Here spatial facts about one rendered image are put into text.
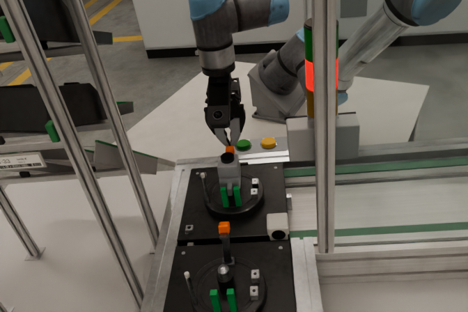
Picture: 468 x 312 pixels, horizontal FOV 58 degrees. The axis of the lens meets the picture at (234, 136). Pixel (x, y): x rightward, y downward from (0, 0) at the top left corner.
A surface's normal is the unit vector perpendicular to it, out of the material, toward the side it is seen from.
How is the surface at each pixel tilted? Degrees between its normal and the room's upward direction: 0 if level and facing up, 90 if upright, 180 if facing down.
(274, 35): 90
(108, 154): 90
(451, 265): 90
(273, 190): 0
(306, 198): 0
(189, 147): 0
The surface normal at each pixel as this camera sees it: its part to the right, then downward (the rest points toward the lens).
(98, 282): -0.13, -0.82
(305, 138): -0.04, 0.57
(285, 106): 0.52, -0.44
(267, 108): -0.49, 0.55
